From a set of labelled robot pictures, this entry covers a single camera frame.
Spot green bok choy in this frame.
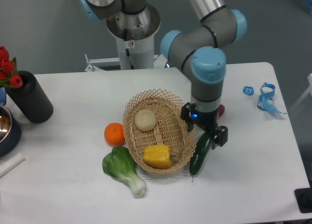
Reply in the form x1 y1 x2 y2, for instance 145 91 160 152
102 146 147 197

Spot red tulip flowers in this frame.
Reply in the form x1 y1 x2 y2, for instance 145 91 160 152
0 46 23 89

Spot small blue tag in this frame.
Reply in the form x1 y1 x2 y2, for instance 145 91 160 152
242 86 254 96

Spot black device table corner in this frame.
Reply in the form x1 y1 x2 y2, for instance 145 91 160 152
294 187 312 213

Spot blue object left edge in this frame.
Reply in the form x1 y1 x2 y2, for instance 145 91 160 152
0 88 7 106

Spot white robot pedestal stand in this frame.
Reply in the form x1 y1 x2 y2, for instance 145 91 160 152
85 35 171 72

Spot orange fruit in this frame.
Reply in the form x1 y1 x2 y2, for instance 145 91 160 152
104 123 125 147

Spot blue tangled ribbon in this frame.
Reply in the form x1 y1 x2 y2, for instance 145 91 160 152
257 82 287 115

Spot woven wicker basket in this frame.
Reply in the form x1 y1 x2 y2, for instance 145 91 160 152
123 89 196 175

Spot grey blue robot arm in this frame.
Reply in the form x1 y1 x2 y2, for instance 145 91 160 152
79 0 247 149

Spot steel bowl dark rim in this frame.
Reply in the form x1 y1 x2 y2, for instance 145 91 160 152
0 105 21 157

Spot dark green cucumber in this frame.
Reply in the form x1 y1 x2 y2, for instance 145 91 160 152
189 132 213 181

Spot white paper strip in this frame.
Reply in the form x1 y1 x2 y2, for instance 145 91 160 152
0 153 25 177

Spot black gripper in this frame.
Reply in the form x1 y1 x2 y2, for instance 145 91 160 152
180 102 228 150

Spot yellow bell pepper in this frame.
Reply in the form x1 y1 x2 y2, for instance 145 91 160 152
143 145 175 169

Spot black cylindrical vase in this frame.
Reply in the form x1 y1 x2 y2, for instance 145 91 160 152
5 71 54 123

